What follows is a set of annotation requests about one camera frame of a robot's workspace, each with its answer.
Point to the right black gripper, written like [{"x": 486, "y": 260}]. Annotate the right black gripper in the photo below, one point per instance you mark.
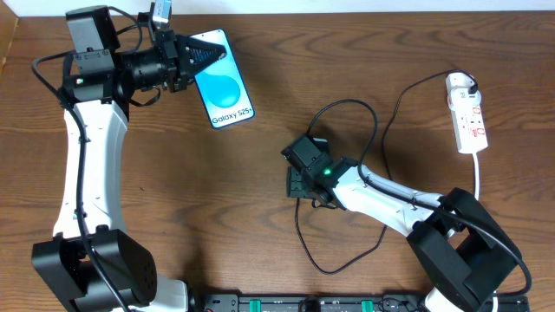
[{"x": 296, "y": 185}]

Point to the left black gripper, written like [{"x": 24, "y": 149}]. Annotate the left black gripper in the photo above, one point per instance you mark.
[{"x": 180, "y": 61}]

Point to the blue Galaxy smartphone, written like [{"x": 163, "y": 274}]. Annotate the blue Galaxy smartphone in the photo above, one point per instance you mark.
[{"x": 221, "y": 86}]

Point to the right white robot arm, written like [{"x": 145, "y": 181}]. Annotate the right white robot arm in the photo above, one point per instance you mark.
[{"x": 465, "y": 253}]

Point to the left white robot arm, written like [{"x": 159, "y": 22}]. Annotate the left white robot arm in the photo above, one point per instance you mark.
[{"x": 91, "y": 263}]

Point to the white USB charger plug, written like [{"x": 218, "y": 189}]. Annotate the white USB charger plug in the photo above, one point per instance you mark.
[{"x": 462, "y": 91}]

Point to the white power strip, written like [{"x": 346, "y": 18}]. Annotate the white power strip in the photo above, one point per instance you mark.
[{"x": 469, "y": 130}]

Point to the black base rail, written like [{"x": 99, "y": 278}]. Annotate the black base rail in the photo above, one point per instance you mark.
[{"x": 235, "y": 303}]

